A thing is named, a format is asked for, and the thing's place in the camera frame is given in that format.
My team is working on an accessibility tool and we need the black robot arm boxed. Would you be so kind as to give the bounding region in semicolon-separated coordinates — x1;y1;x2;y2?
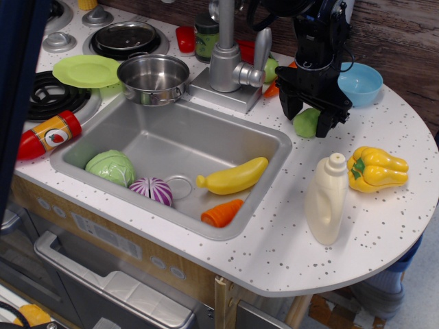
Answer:
247;1;352;138

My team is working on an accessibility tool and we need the green toy apple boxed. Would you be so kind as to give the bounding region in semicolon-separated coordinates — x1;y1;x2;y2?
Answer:
264;58;278;84

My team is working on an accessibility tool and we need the cream plastic bottle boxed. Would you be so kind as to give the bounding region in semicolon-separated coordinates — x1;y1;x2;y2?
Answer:
304;153;348;245

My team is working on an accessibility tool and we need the orange toy carrot half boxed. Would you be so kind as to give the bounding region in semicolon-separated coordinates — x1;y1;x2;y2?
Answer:
200;199;244;228

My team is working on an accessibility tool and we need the silver toy faucet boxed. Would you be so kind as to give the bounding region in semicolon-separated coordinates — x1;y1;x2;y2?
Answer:
189;1;272;114

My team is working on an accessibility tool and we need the purple striped toy onion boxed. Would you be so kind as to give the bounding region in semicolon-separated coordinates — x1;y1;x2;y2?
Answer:
129;178;173;206

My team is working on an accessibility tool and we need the green toy cabbage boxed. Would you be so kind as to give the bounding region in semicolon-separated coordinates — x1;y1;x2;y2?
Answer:
85;150;136;188

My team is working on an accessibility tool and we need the dark green toy can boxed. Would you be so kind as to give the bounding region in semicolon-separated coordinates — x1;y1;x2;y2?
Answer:
194;12;220;63

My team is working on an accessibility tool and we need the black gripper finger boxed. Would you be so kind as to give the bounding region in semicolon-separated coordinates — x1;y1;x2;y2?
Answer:
279;89;302;120
316;106;349;138

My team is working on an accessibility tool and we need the light green toy broccoli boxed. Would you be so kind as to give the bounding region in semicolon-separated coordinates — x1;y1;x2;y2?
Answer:
293;108;320;138

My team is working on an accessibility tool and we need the glass pot lid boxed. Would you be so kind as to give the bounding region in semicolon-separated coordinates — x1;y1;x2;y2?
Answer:
94;21;158;51

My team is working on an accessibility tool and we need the black stove burner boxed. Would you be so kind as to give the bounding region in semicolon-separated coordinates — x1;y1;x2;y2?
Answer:
27;71;92;122
47;0;64;24

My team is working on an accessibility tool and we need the yellow object bottom left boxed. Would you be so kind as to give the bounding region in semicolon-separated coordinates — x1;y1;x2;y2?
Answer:
19;304;51;327

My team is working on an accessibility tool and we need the small steel pot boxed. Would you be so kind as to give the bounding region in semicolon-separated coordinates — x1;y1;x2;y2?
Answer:
117;54;190;106

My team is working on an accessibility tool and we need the silver stove knob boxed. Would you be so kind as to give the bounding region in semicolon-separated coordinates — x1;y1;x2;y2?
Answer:
82;5;114;27
42;32;77;53

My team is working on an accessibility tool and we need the light blue plastic bowl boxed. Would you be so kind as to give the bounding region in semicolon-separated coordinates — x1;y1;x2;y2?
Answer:
338;62;383;107

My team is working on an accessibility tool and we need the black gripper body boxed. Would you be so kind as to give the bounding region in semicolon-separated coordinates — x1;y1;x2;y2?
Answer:
276;61;353;111

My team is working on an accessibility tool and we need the light green plastic plate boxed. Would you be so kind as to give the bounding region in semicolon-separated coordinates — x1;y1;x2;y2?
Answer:
52;55;120;88

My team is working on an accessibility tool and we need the yellow toy corn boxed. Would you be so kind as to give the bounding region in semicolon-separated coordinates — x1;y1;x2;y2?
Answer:
78;0;98;11

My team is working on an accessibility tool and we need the yellow toy squash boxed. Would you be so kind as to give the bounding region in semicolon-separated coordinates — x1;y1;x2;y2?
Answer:
195;157;269;195

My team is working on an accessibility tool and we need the red toy ketchup bottle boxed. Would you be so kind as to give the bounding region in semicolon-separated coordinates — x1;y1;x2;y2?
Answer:
17;110;82;160

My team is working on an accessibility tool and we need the black front stove burner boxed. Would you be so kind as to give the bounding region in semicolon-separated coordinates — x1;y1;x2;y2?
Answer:
27;71;92;122

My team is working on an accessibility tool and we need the silver oven door handle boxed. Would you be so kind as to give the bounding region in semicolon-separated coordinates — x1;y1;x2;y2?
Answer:
34;232;197;328

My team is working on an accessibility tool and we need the red toy pepper piece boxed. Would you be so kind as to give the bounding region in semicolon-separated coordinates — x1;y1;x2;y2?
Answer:
176;26;195;56

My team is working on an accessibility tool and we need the yellow toy bell pepper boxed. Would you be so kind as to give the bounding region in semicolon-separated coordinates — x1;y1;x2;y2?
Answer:
347;146;409;193

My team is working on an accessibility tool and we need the whole orange toy carrot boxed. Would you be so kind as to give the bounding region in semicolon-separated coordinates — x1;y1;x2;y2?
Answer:
263;77;279;98

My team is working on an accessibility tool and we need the black rear stove burner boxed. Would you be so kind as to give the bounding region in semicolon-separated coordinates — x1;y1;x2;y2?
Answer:
47;0;64;24

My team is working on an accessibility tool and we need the silver sink basin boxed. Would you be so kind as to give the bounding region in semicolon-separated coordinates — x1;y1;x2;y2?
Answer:
50;95;292;240

